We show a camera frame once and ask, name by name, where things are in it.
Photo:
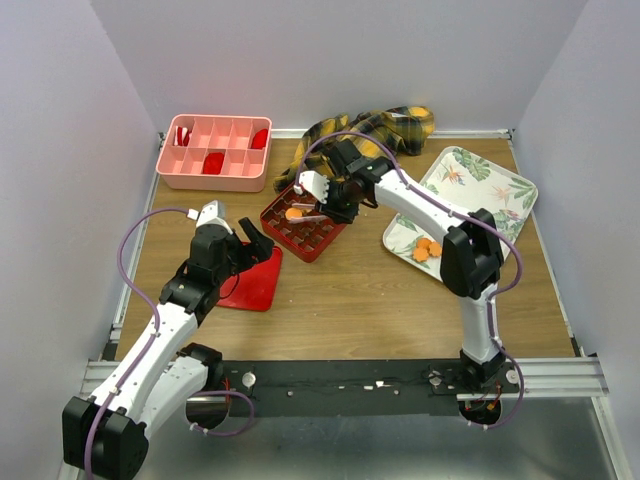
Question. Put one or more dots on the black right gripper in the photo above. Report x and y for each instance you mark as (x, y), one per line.
(333, 201)

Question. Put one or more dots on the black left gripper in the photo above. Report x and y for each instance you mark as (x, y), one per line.
(250, 252)

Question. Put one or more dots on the pink tongs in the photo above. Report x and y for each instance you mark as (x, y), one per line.
(311, 215)

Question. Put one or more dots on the orange round cookie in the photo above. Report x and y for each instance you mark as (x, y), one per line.
(423, 243)
(293, 214)

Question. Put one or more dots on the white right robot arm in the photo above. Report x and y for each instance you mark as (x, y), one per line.
(471, 258)

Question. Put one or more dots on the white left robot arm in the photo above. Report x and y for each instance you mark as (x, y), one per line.
(108, 433)

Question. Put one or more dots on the red box lid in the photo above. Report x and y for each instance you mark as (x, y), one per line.
(254, 289)

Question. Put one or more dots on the red cookie box with tray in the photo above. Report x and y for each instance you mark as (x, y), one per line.
(306, 240)

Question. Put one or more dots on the yellow plaid shirt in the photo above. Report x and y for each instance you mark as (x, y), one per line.
(402, 130)

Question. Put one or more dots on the orange flower cookie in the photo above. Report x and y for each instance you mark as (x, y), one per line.
(421, 254)
(435, 249)

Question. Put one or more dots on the red item lower compartment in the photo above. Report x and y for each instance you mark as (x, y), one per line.
(213, 163)

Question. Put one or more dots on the red item compartment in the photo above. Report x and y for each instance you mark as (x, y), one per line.
(213, 163)
(259, 140)

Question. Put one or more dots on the red item upper compartment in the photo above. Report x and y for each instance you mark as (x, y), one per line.
(259, 140)

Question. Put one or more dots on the floral serving tray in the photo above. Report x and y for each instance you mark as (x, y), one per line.
(471, 182)

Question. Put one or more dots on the pink divided organizer box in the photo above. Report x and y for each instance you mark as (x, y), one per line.
(244, 169)

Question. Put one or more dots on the red white striped item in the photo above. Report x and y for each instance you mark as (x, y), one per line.
(182, 136)

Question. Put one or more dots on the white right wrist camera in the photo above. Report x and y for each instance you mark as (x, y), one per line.
(313, 183)

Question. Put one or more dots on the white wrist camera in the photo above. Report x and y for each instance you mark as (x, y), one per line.
(213, 213)
(313, 183)

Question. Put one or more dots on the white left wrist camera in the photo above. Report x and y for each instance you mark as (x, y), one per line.
(213, 213)

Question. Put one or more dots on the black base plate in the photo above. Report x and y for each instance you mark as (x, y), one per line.
(345, 388)

